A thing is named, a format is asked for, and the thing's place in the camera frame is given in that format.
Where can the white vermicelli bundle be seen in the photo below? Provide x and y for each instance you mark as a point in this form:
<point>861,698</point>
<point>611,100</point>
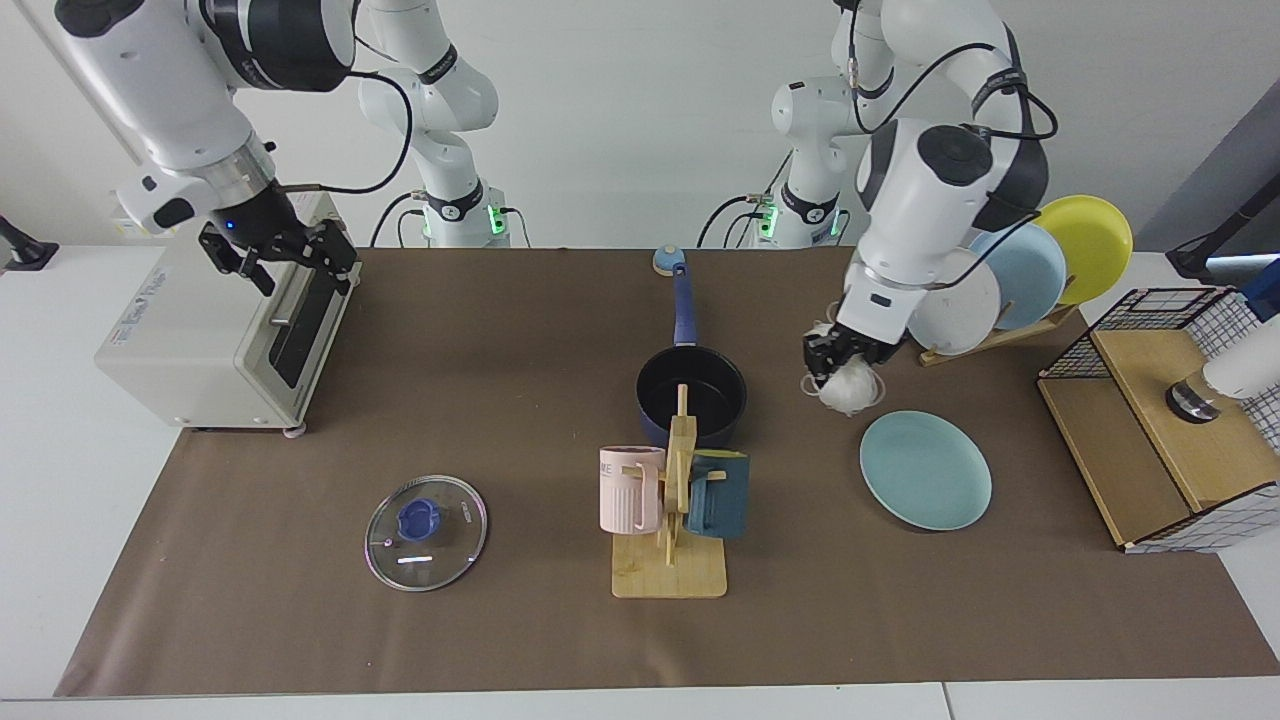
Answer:
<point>850,392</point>

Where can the glass lid with blue knob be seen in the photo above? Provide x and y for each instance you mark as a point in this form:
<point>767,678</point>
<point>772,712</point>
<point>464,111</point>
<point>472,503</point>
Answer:
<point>440,560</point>

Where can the white plate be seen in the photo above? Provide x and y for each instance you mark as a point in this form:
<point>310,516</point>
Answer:
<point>960,315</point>

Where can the pale green plate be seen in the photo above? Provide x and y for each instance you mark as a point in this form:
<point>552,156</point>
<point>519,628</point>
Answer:
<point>925,470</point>

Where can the wooden plate rack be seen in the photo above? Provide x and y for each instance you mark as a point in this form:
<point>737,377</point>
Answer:
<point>1000,342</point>

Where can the light blue plate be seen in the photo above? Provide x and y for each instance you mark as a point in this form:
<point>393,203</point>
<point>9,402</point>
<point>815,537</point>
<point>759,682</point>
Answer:
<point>1030,275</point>

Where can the yellow plate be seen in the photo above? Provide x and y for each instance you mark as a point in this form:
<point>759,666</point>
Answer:
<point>1095,245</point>

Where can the pale toaster oven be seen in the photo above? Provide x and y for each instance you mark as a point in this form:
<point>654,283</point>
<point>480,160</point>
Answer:
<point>200,330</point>

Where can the dark teal cup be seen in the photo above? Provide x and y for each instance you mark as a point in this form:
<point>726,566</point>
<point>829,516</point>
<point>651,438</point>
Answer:
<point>725,500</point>

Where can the small blue round thing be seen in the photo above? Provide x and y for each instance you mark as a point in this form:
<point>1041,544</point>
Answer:
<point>668,262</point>

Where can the black clamp foot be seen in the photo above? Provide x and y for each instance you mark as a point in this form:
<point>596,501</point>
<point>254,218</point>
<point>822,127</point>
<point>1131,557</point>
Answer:
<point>30,255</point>

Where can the pink ribbed cup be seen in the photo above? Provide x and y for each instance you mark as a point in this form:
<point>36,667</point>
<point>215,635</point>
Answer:
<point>625,495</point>

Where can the wooden cup stand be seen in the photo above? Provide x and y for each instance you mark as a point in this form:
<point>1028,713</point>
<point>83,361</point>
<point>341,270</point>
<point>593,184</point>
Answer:
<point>680,575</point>

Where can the brown table cloth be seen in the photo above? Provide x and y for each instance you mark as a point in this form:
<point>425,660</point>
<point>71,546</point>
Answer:
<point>850,620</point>

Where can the white cylinder with dark cap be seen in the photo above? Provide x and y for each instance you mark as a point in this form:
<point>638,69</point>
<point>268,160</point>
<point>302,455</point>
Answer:
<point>1245,370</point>

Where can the small blue object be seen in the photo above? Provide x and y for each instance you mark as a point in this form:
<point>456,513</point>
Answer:
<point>1268,290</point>

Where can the white wall socket box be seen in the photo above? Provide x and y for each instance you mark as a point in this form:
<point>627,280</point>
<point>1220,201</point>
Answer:
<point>118,232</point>

